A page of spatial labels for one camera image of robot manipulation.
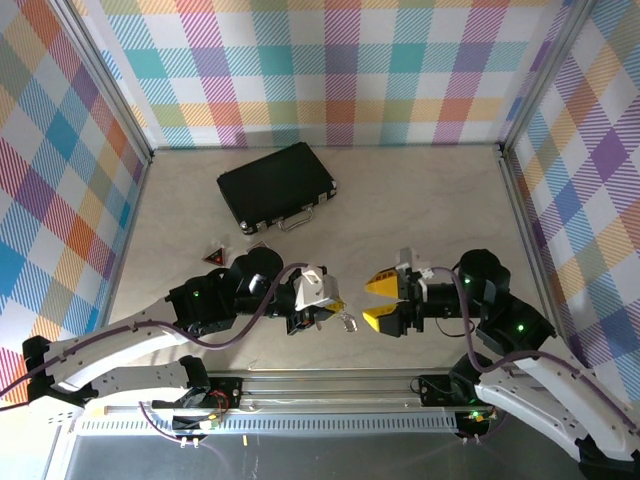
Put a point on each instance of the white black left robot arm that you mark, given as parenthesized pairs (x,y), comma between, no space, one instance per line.
(115,345)

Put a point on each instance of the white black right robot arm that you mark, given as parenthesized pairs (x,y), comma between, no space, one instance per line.
(530,405)

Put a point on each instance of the red black triangular badge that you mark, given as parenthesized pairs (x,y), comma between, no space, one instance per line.
(216,257)

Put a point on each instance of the small printed card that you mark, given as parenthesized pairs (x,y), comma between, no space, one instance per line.
(258,245)

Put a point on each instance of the small green circuit board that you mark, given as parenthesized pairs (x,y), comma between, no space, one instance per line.
(212,424)

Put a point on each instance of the grey metal plate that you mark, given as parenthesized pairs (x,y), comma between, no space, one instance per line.
(350,460)

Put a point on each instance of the aluminium floor edge rail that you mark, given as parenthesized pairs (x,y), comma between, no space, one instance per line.
(529,225)
(123,250)

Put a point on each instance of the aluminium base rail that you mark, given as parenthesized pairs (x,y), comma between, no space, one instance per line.
(325,395)

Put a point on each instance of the aluminium frame post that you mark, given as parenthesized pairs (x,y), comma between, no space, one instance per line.
(106,75)
(543,75)

